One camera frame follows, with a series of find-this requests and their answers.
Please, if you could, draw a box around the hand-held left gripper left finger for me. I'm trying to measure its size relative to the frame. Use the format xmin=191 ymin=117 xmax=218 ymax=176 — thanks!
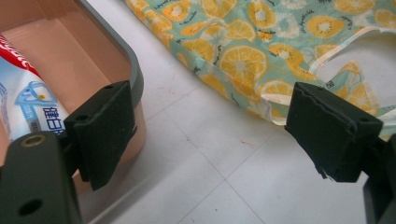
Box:
xmin=63 ymin=80 xmax=138 ymax=191

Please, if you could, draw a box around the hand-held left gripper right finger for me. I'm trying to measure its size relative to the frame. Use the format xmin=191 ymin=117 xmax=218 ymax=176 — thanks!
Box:
xmin=284 ymin=81 xmax=384 ymax=184

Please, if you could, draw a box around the orange-slice print fabric bag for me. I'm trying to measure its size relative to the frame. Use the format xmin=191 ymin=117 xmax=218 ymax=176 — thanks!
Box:
xmin=124 ymin=0 xmax=396 ymax=142

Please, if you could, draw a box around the pink plastic basket grey rim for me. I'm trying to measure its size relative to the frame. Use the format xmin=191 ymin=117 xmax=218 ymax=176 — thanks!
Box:
xmin=0 ymin=0 xmax=148 ymax=196

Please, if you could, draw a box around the white and red toothpaste tube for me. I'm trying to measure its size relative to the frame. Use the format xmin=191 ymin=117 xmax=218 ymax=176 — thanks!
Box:
xmin=0 ymin=33 xmax=70 ymax=143

